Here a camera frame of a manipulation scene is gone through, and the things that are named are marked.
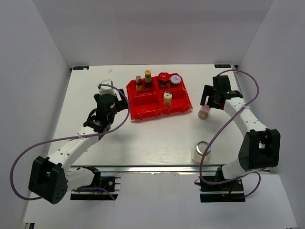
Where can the left blue table label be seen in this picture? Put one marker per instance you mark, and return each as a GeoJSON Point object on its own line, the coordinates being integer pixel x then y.
{"type": "Point", "coordinates": [80, 68]}

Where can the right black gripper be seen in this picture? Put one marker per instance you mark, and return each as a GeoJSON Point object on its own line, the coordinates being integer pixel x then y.
{"type": "Point", "coordinates": [208, 91]}

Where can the red four-compartment plastic tray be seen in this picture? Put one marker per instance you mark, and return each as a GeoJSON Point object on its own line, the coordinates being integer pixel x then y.
{"type": "Point", "coordinates": [150, 104]}

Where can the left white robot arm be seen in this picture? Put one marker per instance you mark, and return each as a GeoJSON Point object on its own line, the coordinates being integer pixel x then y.
{"type": "Point", "coordinates": [51, 177]}

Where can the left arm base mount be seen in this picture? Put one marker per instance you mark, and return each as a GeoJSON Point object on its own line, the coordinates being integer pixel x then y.
{"type": "Point", "coordinates": [90, 184]}

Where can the red-lid chili sauce jar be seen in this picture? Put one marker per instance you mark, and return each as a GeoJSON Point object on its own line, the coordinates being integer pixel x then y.
{"type": "Point", "coordinates": [163, 79]}

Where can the blue table label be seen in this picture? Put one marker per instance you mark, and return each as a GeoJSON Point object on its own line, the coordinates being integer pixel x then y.
{"type": "Point", "coordinates": [222, 65]}
{"type": "Point", "coordinates": [80, 68]}

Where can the white-lid paste jar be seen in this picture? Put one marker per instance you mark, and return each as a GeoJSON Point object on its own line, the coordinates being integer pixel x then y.
{"type": "Point", "coordinates": [175, 80]}

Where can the pink-lid spice shaker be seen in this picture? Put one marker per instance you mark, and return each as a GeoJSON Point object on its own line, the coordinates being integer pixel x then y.
{"type": "Point", "coordinates": [204, 112]}

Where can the yellow-lid spice shaker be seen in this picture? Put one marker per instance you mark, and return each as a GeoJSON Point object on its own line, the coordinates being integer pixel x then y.
{"type": "Point", "coordinates": [167, 99]}

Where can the aluminium table front rail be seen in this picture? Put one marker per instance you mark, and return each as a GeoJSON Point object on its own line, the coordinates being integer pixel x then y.
{"type": "Point", "coordinates": [159, 169]}

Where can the right blue table label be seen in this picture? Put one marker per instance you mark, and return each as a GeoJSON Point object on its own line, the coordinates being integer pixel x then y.
{"type": "Point", "coordinates": [222, 65]}

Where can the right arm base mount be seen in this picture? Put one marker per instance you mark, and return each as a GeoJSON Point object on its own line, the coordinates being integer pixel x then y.
{"type": "Point", "coordinates": [223, 193]}

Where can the yellow-cap sauce bottle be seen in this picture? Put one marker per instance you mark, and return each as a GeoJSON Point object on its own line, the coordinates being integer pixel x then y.
{"type": "Point", "coordinates": [148, 84]}

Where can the small yellow-label dark bottle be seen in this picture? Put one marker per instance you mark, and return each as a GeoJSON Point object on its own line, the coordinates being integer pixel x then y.
{"type": "Point", "coordinates": [139, 87]}

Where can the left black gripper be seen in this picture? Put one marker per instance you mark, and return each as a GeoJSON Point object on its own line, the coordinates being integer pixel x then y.
{"type": "Point", "coordinates": [122, 104]}

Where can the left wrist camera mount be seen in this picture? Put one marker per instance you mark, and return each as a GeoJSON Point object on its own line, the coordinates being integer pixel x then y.
{"type": "Point", "coordinates": [105, 87]}

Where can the chrome-lid glass jar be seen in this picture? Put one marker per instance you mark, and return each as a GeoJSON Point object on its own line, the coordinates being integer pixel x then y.
{"type": "Point", "coordinates": [198, 152]}

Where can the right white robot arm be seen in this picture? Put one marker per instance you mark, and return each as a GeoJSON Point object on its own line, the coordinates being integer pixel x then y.
{"type": "Point", "coordinates": [260, 148]}

